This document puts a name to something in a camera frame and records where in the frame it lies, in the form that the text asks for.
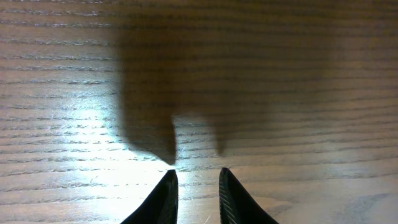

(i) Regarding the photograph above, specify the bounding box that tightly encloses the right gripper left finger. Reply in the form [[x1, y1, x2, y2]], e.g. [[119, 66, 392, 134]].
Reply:
[[121, 170, 178, 224]]

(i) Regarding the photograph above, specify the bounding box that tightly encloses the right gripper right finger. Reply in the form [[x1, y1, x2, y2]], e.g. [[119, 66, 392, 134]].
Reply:
[[219, 167, 279, 224]]

